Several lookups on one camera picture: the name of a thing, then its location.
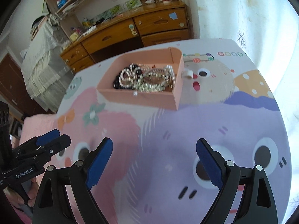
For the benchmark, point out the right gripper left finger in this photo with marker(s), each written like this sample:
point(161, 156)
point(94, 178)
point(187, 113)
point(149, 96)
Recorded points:
point(86, 175)

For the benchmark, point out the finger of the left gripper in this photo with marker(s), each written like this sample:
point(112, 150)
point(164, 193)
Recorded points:
point(38, 141)
point(43, 154)

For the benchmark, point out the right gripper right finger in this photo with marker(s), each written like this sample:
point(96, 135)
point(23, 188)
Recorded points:
point(223, 174)

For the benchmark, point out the person's left hand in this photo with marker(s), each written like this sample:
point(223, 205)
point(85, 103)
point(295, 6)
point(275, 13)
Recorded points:
point(18, 202)

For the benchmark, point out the brown wooden door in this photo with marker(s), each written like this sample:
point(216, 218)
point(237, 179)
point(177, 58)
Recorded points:
point(14, 93)

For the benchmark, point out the cartoon printed table mat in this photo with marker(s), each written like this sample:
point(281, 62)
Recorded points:
point(154, 174)

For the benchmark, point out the white lace bed cover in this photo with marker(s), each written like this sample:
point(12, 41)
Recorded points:
point(45, 73)

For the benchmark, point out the pink cardboard box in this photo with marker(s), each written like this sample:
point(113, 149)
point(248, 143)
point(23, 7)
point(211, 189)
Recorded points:
point(149, 78)

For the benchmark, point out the white floral curtain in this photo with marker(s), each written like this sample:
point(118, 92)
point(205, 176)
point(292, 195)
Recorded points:
point(267, 31)

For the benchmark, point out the wooden desk with drawers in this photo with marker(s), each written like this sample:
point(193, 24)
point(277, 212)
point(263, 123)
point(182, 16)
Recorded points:
point(141, 27)

